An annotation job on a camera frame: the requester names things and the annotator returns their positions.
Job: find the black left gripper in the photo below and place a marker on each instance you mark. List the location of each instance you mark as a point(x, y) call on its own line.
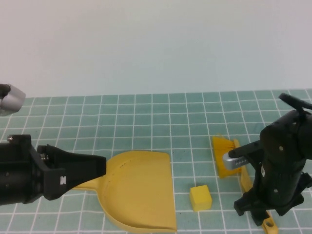
point(22, 175)

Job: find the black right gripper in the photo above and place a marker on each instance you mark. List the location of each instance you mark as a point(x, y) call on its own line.
point(280, 182)

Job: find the small yellow foam cube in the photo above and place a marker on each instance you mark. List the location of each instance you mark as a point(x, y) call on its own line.
point(200, 197)

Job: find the yellow plastic dustpan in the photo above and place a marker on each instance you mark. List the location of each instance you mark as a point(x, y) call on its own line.
point(141, 190)

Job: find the yellow hand brush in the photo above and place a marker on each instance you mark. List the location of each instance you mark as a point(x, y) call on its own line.
point(219, 146)

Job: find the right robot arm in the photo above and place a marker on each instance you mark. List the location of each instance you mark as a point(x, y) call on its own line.
point(285, 136)

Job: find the green white-grid tablecloth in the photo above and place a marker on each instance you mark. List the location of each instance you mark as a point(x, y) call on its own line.
point(146, 122)

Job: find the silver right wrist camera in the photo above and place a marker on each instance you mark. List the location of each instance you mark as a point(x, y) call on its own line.
point(231, 163)

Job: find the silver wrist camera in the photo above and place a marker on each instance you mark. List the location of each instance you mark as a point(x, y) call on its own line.
point(231, 163)
point(13, 100)

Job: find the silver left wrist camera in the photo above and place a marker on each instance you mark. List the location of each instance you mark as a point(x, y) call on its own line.
point(13, 100)

